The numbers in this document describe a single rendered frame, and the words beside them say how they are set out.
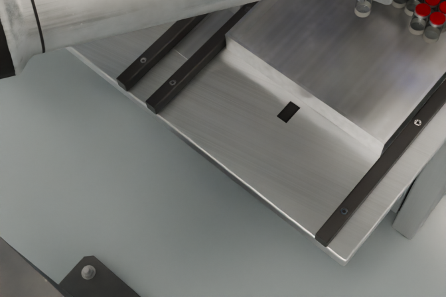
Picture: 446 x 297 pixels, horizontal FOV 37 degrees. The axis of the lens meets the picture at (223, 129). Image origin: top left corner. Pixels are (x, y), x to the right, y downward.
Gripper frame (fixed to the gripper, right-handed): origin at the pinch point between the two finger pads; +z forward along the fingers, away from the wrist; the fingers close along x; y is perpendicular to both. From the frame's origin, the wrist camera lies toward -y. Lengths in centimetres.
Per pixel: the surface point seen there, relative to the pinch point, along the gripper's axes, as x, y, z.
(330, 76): -9.9, 2.8, 7.3
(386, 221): 11, 14, 96
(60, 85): -16, -84, 96
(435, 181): 11, 19, 59
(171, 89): -25.8, -11.7, 5.5
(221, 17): -11.9, -15.3, 7.3
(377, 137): -15.0, 13.5, 4.0
